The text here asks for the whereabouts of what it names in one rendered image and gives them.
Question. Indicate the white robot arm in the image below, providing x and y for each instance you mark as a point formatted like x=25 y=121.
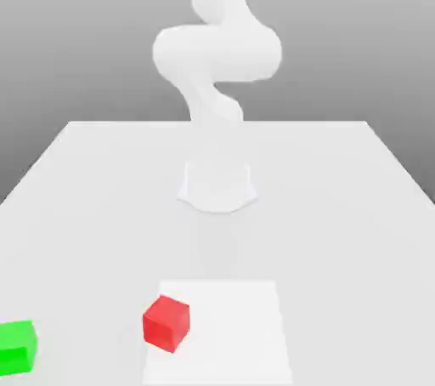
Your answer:
x=217 y=52

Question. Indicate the small red cube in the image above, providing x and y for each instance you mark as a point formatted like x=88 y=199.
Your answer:
x=166 y=324

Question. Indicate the small green cube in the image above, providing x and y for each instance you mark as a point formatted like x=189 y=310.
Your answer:
x=17 y=347

